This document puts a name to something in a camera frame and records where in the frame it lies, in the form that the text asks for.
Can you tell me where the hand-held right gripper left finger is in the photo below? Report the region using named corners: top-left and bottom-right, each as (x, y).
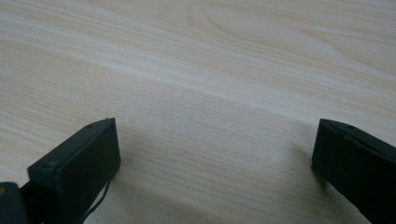
top-left (19, 117), bottom-right (121, 224)

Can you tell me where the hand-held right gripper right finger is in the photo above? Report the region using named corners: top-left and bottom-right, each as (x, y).
top-left (311, 118), bottom-right (396, 224)

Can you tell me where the thin black cable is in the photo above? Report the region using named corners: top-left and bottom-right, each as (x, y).
top-left (82, 180), bottom-right (112, 224)

